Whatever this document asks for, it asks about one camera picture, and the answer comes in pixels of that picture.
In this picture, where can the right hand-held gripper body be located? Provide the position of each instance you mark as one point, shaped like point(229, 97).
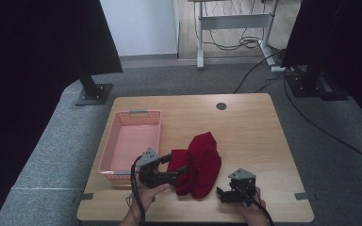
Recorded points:
point(242, 183)

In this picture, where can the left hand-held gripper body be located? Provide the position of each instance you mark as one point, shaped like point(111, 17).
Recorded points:
point(149, 171)

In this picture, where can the dark red cloth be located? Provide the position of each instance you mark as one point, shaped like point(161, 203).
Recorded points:
point(202, 163)

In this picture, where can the pink plastic basket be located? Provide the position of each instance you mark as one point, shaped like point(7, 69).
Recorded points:
point(132, 141)

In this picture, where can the person's left hand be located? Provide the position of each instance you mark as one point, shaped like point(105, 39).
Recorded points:
point(149, 194)

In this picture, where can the person's right hand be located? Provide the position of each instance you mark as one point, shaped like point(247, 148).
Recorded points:
point(253, 213)

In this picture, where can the black table grommet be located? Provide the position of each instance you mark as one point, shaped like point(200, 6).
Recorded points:
point(221, 106)

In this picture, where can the black metal stand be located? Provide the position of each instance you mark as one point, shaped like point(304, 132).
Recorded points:
point(92, 92)
point(311, 83)

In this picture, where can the white power strip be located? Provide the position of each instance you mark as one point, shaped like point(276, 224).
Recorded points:
point(278, 69)

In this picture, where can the black curtain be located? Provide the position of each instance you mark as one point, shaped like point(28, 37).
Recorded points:
point(342, 34)
point(28, 69)

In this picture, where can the white desk frame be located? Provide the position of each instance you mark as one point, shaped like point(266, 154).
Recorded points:
point(232, 22)

